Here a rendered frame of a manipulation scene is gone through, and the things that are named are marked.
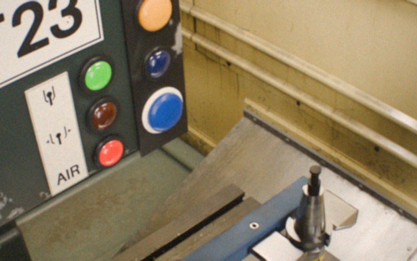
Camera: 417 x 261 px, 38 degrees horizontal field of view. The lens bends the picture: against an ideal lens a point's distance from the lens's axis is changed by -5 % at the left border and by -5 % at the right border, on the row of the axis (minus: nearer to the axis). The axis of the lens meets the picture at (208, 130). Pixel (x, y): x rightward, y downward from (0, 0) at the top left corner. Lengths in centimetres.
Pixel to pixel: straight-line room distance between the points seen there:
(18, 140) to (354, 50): 98
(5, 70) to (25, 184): 9
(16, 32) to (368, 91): 103
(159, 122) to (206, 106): 134
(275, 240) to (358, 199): 63
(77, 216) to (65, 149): 139
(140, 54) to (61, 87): 6
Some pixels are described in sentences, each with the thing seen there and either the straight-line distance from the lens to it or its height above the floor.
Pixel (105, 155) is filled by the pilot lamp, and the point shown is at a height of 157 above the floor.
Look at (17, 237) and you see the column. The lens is 139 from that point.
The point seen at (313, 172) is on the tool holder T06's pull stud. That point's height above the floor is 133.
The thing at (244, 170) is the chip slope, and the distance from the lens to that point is 156.
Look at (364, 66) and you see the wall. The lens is 129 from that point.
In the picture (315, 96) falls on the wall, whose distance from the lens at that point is 143.
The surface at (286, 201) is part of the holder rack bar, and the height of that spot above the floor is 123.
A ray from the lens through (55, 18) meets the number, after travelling 37.
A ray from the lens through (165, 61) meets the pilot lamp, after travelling 43.
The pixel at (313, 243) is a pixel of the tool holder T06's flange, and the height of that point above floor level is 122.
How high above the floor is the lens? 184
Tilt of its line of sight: 38 degrees down
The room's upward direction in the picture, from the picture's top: 3 degrees counter-clockwise
